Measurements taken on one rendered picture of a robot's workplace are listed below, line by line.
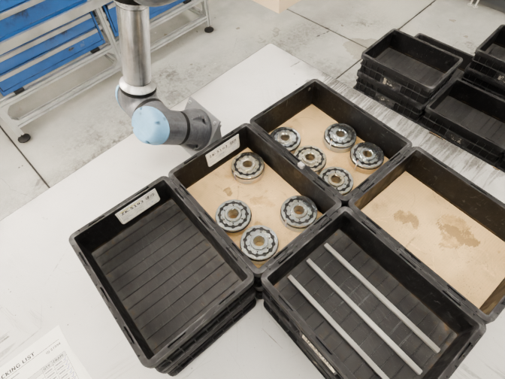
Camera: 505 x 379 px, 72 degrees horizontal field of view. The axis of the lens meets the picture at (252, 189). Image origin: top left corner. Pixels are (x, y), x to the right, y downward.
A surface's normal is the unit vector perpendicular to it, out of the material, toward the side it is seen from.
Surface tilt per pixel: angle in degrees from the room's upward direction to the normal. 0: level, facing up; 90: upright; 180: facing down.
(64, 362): 0
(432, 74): 0
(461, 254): 0
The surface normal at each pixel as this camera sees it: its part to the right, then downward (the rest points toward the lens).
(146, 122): -0.51, 0.17
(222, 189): -0.04, -0.55
